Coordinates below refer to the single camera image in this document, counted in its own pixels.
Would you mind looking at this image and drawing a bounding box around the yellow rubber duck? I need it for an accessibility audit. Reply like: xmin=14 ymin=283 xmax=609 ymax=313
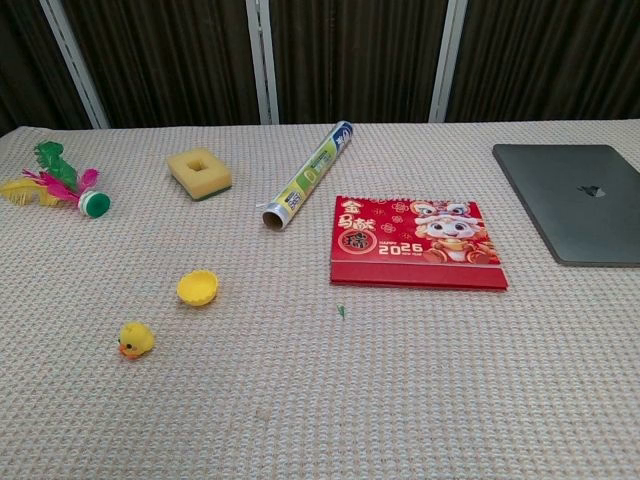
xmin=117 ymin=321 xmax=156 ymax=362

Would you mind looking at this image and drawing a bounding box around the plastic wrap roll tube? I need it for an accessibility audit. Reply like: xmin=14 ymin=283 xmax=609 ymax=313
xmin=261 ymin=119 xmax=356 ymax=232

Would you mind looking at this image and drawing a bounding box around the colourful feather shuttlecock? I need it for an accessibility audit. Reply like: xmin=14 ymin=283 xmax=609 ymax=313
xmin=0 ymin=140 xmax=112 ymax=220

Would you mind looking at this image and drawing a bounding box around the dark ribbed partition panel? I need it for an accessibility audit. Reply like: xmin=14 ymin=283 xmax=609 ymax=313
xmin=60 ymin=0 xmax=263 ymax=129
xmin=0 ymin=0 xmax=93 ymax=137
xmin=268 ymin=0 xmax=449 ymax=125
xmin=445 ymin=0 xmax=640 ymax=123

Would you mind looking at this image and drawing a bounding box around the beige woven tablecloth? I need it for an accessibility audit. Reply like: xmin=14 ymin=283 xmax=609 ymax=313
xmin=0 ymin=117 xmax=640 ymax=480

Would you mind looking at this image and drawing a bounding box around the red 2026 desk calendar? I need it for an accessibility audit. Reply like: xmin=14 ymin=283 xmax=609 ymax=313
xmin=329 ymin=195 xmax=510 ymax=290

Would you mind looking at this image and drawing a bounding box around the yellow sponge with square hole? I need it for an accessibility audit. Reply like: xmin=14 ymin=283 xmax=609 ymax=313
xmin=166 ymin=150 xmax=234 ymax=204

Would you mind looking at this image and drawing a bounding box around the white metal partition post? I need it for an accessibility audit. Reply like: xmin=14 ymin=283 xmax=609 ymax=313
xmin=427 ymin=0 xmax=470 ymax=124
xmin=246 ymin=0 xmax=281 ymax=126
xmin=38 ymin=0 xmax=111 ymax=130

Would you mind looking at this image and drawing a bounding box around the yellow plastic cup mould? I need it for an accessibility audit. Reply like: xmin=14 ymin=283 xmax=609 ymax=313
xmin=176 ymin=269 xmax=220 ymax=308

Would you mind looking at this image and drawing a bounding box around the grey closed laptop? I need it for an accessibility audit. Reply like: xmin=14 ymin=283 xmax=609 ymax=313
xmin=492 ymin=143 xmax=640 ymax=268

